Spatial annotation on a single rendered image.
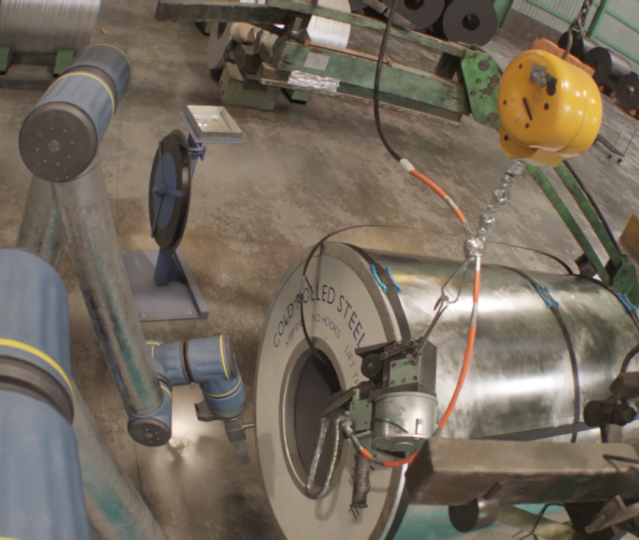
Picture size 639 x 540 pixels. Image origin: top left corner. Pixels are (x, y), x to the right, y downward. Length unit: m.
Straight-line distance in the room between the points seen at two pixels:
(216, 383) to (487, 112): 1.36
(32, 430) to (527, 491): 0.49
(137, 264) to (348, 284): 2.06
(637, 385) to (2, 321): 0.83
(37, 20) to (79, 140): 5.25
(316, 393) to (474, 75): 1.32
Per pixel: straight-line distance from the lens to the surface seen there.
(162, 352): 1.51
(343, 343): 1.93
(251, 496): 2.83
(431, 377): 1.44
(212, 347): 1.48
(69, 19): 6.13
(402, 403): 1.36
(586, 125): 1.07
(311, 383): 2.38
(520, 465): 0.63
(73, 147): 0.97
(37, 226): 1.34
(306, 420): 2.42
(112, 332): 1.21
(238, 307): 3.69
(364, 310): 1.83
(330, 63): 2.00
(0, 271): 0.60
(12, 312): 0.56
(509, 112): 1.11
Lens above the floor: 2.32
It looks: 35 degrees down
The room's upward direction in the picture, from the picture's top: 23 degrees clockwise
